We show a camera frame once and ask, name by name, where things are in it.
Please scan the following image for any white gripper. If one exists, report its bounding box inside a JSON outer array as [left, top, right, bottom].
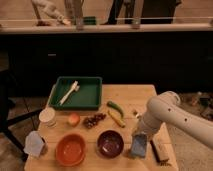
[[132, 115, 160, 140]]

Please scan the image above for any blue sponge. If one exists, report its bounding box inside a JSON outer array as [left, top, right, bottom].
[[130, 134, 147, 158]]

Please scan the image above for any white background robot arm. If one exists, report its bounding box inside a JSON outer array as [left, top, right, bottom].
[[31, 0, 71, 25]]

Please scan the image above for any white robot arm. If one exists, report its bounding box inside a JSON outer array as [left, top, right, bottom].
[[133, 91, 213, 149]]

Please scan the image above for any white paper cup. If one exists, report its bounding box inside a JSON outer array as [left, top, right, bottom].
[[39, 107, 56, 127]]

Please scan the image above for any silver fork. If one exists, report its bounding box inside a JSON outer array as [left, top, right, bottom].
[[133, 109, 140, 118]]

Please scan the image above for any yellow banana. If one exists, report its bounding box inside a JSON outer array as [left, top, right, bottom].
[[108, 110, 126, 128]]

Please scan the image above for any dark purple bowl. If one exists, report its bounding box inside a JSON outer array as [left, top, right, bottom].
[[97, 130, 124, 158]]

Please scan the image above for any black scrub brush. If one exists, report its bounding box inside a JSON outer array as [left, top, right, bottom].
[[150, 137, 169, 165]]

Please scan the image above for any green cucumber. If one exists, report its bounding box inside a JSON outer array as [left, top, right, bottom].
[[107, 101, 124, 118]]

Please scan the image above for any bunch of dark grapes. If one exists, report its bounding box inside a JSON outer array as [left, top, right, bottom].
[[83, 113, 106, 129]]

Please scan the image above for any green plastic tray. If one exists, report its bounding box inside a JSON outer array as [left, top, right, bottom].
[[49, 76, 102, 110]]

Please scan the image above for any orange bowl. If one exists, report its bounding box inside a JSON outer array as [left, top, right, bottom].
[[55, 133, 86, 167]]

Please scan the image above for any white dish brush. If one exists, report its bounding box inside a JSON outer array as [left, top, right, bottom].
[[59, 81, 80, 105]]

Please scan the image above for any clear plastic container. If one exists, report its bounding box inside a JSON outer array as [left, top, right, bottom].
[[24, 131, 48, 157]]

